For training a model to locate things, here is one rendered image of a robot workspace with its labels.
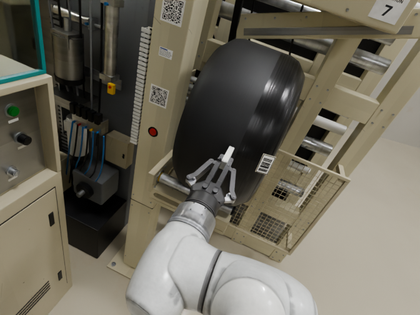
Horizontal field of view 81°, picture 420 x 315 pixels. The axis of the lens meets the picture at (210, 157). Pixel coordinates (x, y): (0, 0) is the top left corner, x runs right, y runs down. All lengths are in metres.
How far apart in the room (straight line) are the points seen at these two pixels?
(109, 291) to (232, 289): 1.44
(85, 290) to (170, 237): 1.38
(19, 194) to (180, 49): 0.71
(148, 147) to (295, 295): 0.85
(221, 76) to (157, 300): 0.56
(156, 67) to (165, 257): 0.69
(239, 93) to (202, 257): 0.45
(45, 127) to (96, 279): 1.10
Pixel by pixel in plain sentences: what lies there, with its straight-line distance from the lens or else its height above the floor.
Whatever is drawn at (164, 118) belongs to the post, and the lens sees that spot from 1.00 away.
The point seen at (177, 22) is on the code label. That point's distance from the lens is 0.89.
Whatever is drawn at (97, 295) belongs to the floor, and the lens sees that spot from 1.78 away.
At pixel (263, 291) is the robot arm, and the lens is 0.38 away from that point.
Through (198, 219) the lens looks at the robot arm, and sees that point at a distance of 0.48.
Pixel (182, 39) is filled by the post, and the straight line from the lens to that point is 0.89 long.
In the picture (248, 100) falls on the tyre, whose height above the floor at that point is 1.38.
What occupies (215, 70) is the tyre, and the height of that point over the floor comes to 1.42.
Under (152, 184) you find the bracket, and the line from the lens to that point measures 1.04.
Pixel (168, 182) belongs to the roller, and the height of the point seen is 0.91.
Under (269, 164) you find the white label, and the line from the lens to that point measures 0.73.
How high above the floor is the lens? 1.62
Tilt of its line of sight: 34 degrees down
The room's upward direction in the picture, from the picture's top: 19 degrees clockwise
